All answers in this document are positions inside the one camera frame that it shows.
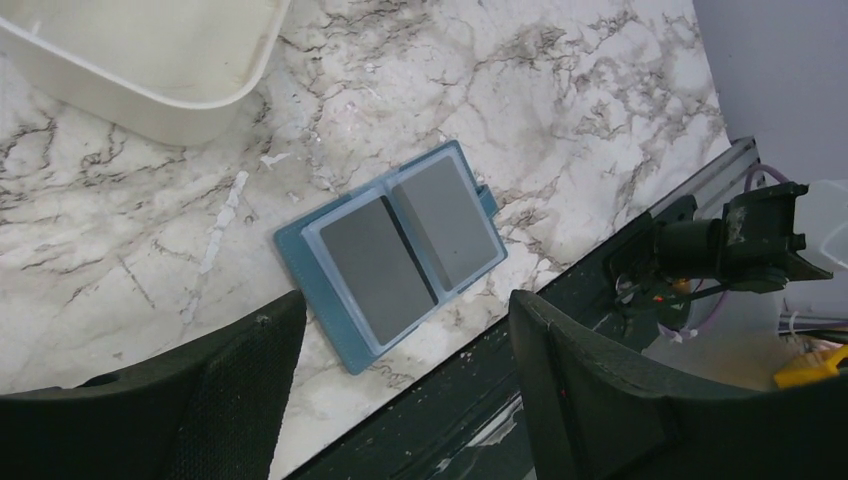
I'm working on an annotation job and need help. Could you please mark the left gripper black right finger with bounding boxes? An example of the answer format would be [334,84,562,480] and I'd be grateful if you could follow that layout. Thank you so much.
[508,290,847,479]

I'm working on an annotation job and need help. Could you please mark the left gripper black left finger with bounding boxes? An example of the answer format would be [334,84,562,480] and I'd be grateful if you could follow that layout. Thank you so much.
[1,291,306,479]

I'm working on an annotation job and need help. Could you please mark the blue leather card holder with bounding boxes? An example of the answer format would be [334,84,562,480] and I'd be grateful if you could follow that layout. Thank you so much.
[273,140,507,375]

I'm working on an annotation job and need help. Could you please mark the grey card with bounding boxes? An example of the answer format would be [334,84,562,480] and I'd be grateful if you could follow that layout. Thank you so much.
[392,155,500,290]

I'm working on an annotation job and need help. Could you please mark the white oblong plastic tray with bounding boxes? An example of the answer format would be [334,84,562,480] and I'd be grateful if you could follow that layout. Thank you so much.
[1,0,290,146]

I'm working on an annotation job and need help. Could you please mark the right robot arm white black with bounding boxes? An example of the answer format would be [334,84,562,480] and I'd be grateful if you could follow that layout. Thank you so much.
[608,180,847,313]

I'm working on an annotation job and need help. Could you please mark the yellow plastic object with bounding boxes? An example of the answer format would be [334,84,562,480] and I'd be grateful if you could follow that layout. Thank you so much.
[773,345,847,389]

